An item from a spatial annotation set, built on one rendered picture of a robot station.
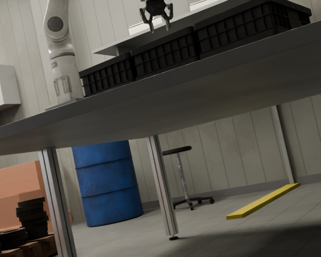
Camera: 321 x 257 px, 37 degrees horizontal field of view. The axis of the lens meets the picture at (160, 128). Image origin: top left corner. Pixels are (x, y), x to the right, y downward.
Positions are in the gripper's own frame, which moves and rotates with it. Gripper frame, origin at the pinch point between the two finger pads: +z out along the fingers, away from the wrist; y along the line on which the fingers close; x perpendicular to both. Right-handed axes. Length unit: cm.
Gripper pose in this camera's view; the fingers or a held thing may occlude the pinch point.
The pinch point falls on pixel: (160, 28)
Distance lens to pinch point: 192.1
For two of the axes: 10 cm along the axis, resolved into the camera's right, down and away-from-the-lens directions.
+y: 9.7, -2.0, 1.4
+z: 2.1, 9.8, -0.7
